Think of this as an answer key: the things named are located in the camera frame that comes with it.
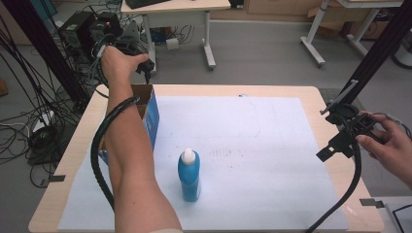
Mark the wooden desk with white legs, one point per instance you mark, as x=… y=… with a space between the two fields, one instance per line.
x=181 y=6

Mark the white power adapter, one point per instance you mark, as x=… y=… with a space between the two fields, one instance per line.
x=172 y=44

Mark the blue bottle with white cap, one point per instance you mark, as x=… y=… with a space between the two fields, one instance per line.
x=189 y=178

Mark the white power strip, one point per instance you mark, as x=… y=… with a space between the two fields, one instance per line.
x=43 y=120

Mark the black metal stand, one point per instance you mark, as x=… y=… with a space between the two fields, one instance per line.
x=379 y=51
x=45 y=48

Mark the person's right hand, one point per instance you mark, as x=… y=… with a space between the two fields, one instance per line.
x=393 y=152

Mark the black computer case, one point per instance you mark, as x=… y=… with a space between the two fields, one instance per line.
x=76 y=32

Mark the white paper sheet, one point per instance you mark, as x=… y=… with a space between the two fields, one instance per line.
x=246 y=155

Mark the black keyboard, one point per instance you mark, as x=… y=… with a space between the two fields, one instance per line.
x=142 y=2

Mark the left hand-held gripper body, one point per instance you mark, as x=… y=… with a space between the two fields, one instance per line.
x=110 y=30

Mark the person's left hand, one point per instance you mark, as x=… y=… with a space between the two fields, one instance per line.
x=118 y=66

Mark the black tape strip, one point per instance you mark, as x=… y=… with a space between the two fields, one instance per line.
x=57 y=178
x=371 y=203

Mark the white table frame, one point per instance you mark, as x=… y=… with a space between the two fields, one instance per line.
x=315 y=35

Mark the blue cardboard box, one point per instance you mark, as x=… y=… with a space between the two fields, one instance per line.
x=151 y=116

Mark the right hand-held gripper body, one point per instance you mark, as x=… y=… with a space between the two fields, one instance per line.
x=351 y=126

